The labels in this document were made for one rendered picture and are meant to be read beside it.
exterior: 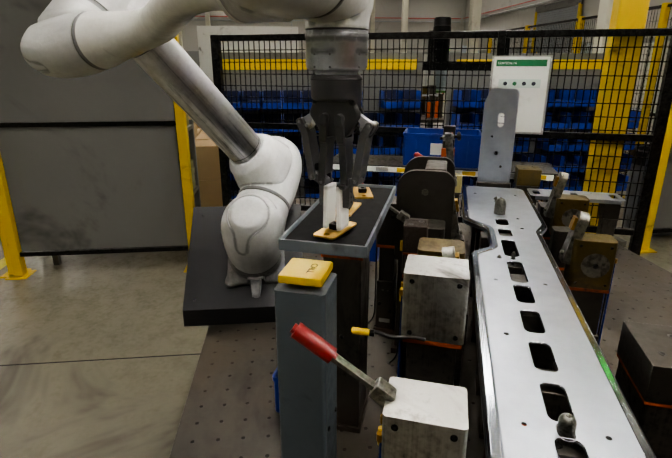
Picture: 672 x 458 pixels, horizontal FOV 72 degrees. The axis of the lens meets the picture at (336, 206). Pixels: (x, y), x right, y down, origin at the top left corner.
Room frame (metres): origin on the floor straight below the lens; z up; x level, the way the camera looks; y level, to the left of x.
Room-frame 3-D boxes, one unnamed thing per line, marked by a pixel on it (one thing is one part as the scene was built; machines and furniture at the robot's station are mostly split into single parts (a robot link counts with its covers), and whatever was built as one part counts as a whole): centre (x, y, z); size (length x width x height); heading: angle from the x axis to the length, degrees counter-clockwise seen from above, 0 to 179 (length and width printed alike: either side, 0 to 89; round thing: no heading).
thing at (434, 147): (1.88, -0.43, 1.09); 0.30 x 0.17 x 0.13; 77
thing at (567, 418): (0.45, -0.28, 1.00); 0.02 x 0.02 x 0.04
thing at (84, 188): (3.02, 1.62, 1.00); 1.34 x 0.14 x 2.00; 96
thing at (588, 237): (0.98, -0.60, 0.87); 0.12 x 0.07 x 0.35; 76
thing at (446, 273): (0.69, -0.15, 0.90); 0.13 x 0.08 x 0.41; 76
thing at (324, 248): (0.82, -0.02, 1.16); 0.37 x 0.14 x 0.02; 166
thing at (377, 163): (1.89, -0.42, 1.01); 0.90 x 0.22 x 0.03; 76
